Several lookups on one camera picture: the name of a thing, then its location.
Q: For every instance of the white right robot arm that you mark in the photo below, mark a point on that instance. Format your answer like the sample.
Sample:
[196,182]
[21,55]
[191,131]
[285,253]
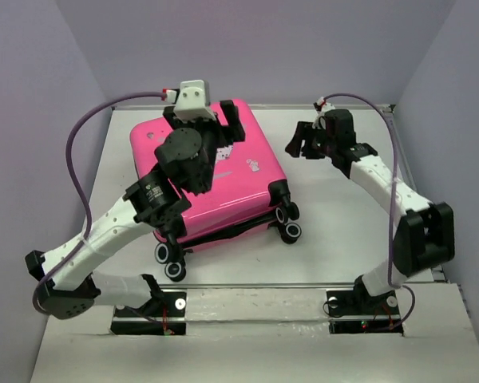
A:
[421,231]

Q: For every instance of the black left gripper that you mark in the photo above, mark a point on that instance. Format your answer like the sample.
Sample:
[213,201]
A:
[234,133]

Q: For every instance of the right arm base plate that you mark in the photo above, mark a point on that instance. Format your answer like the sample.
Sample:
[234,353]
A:
[349,317]

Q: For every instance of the pink hard-shell suitcase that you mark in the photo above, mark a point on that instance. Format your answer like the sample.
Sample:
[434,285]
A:
[249,192]

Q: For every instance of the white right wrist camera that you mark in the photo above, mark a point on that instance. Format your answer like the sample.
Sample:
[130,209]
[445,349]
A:
[321,106]

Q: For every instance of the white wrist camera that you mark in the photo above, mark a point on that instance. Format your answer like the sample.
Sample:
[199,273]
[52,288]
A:
[321,106]
[193,101]

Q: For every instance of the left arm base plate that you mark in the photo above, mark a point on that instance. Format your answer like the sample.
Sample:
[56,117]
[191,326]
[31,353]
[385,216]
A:
[164,319]

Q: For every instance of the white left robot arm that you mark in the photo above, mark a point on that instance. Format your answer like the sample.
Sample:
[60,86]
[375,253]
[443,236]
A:
[68,283]

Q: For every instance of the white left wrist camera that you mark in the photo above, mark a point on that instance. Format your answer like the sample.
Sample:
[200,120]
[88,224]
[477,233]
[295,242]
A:
[193,101]

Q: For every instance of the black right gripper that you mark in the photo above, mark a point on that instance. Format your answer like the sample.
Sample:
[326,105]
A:
[301,134]

